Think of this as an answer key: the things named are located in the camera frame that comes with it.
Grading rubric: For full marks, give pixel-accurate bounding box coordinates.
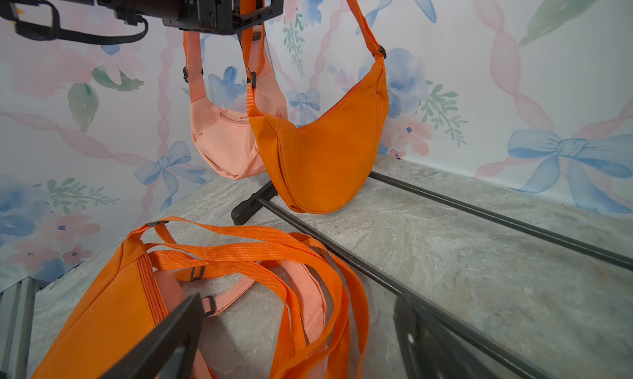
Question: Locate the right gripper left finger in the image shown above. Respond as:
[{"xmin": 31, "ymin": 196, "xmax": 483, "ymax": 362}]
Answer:
[{"xmin": 101, "ymin": 295, "xmax": 204, "ymax": 379}]

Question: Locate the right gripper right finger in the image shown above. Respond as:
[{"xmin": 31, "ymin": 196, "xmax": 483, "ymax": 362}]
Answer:
[{"xmin": 393, "ymin": 296, "xmax": 496, "ymax": 379}]

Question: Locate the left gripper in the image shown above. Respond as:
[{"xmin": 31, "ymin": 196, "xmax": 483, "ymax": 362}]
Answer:
[{"xmin": 161, "ymin": 0, "xmax": 284, "ymax": 35}]

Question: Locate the orange crescent bag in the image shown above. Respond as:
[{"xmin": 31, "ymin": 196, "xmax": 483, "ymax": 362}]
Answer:
[{"xmin": 35, "ymin": 220, "xmax": 369, "ymax": 378}]

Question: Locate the pink bag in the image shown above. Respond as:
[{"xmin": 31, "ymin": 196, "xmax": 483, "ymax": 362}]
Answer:
[
  {"xmin": 183, "ymin": 26, "xmax": 288, "ymax": 179},
  {"xmin": 146, "ymin": 261, "xmax": 341, "ymax": 378}
]

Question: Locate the black clothes rack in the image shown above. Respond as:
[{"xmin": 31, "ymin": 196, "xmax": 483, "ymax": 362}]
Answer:
[{"xmin": 231, "ymin": 170, "xmax": 633, "ymax": 379}]

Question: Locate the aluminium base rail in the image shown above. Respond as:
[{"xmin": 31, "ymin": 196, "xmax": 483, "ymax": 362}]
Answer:
[{"xmin": 0, "ymin": 277, "xmax": 41, "ymax": 379}]

